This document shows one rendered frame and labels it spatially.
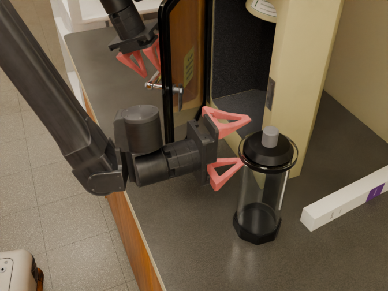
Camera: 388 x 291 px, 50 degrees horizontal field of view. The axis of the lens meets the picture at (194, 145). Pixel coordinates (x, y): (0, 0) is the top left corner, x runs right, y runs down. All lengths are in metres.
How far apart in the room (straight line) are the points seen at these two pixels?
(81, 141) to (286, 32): 0.40
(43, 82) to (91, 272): 1.49
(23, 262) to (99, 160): 1.19
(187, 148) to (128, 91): 0.69
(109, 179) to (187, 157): 0.13
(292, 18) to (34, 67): 0.43
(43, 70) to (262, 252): 0.56
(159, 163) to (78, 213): 1.62
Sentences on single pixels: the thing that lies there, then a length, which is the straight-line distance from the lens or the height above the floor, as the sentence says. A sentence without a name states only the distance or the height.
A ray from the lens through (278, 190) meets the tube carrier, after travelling 0.79.
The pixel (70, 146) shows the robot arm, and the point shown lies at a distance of 0.64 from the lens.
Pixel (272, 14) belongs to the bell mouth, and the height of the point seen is 1.33.
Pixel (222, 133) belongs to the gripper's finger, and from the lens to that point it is 0.64.
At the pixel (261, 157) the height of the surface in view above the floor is 1.18.
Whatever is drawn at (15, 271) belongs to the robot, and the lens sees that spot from 1.77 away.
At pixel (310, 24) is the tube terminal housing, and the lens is 0.80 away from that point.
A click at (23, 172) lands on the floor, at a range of 2.56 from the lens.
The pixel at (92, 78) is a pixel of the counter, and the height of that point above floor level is 0.94.
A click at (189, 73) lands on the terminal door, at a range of 0.95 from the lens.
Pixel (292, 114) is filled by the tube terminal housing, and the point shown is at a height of 1.14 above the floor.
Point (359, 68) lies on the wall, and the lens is 1.29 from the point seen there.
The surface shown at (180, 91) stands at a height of 1.20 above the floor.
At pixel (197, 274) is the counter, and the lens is 0.85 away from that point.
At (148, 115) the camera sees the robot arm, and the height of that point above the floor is 1.30.
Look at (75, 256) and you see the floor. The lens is 2.08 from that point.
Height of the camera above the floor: 1.66
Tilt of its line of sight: 41 degrees down
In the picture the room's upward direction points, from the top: straight up
